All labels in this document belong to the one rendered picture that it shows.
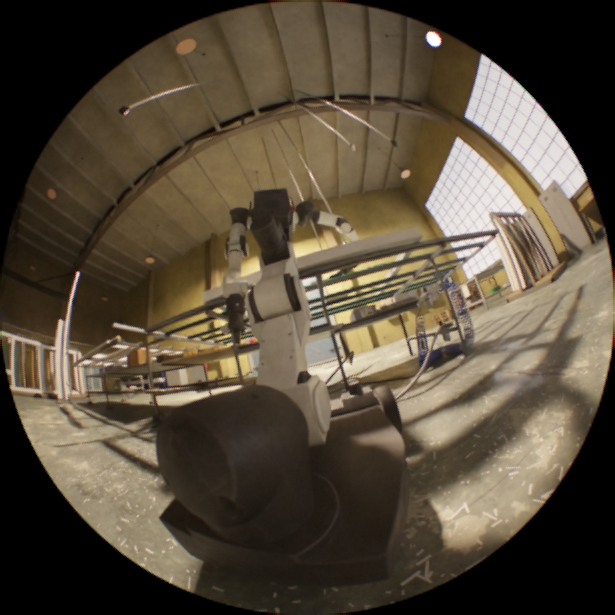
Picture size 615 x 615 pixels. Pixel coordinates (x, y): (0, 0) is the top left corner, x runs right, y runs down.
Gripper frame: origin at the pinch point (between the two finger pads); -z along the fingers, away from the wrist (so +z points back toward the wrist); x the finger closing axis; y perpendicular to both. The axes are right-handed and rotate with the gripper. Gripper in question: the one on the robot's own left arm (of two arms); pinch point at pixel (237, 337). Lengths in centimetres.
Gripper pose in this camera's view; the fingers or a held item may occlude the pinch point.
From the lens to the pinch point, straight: 80.2
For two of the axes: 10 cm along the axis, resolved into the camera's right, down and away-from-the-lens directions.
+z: -1.9, -9.2, 3.3
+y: -9.8, 1.4, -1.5
